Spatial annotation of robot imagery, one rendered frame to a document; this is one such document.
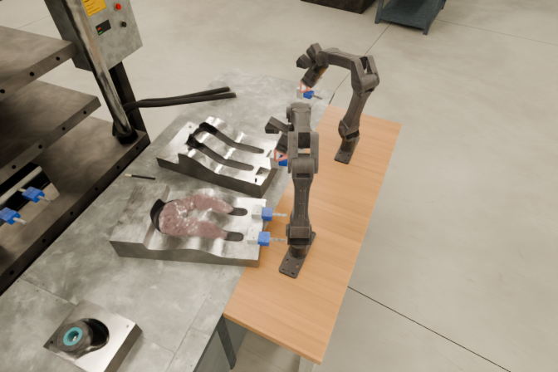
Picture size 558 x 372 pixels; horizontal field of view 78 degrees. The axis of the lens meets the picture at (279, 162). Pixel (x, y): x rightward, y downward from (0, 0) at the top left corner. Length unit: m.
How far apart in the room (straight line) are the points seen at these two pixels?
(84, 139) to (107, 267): 0.77
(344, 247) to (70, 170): 1.24
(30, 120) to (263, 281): 1.13
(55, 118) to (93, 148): 0.27
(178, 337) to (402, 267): 1.47
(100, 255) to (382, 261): 1.56
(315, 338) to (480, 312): 1.33
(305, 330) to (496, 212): 1.92
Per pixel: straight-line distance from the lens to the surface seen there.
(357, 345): 2.03
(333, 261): 1.28
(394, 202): 2.55
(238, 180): 1.38
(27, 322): 1.41
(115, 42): 1.84
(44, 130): 1.62
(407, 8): 5.22
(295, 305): 1.20
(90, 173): 1.74
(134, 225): 1.30
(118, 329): 1.19
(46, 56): 1.55
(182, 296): 1.24
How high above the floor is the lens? 1.91
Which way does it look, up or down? 46 degrees down
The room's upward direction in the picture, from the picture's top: straight up
